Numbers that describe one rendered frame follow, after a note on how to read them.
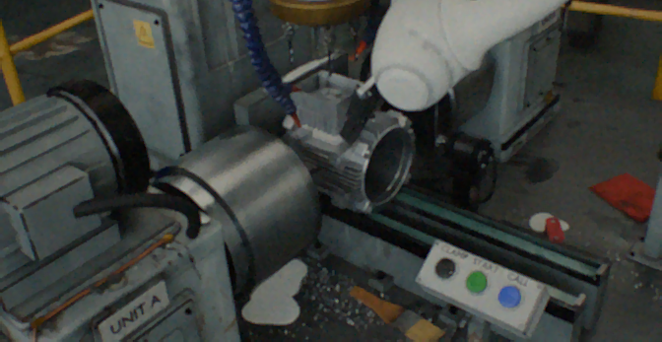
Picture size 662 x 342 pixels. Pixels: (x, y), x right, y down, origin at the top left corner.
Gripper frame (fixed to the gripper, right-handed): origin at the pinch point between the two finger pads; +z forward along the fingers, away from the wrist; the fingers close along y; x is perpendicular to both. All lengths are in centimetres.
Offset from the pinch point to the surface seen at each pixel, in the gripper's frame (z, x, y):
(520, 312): -16.2, 39.9, 19.5
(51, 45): 277, -259, -130
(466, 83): 0.8, 5.6, -32.9
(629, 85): 111, 32, -277
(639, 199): 7, 49, -52
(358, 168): 4.2, 5.6, 2.7
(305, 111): 7.1, -10.1, -1.0
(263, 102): 6.9, -16.0, 5.1
